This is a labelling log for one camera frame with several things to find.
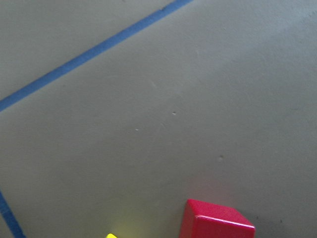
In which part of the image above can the red wooden cube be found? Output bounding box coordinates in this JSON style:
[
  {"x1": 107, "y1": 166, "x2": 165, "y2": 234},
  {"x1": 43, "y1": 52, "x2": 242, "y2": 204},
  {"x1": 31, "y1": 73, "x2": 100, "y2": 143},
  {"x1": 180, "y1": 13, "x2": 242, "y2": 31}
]
[{"x1": 179, "y1": 199, "x2": 256, "y2": 238}]

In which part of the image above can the yellow wooden cube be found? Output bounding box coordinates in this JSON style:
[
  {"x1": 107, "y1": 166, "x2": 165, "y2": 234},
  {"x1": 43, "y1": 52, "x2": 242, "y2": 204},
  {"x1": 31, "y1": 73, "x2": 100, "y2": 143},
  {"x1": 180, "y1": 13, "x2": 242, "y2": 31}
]
[{"x1": 106, "y1": 234, "x2": 117, "y2": 238}]

